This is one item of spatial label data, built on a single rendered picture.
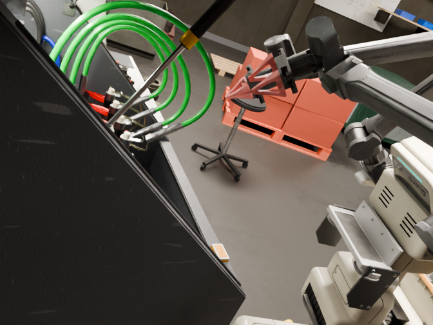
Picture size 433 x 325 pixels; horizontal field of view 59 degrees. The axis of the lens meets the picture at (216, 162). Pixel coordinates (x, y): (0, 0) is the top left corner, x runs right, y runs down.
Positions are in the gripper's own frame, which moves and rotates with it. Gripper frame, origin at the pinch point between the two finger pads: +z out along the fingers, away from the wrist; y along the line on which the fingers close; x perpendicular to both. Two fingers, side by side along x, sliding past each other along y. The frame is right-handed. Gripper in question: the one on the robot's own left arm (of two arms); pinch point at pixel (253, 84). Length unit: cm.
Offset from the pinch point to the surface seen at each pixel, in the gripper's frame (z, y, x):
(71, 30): 27.2, 4.4, -31.0
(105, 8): 19.7, 2.0, -31.1
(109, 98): 40.2, -15.0, -2.9
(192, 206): 28.3, 9.8, 24.4
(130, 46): 162, -381, 157
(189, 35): 2.2, 29.7, -33.3
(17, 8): 19, 29, -45
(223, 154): 63, -156, 176
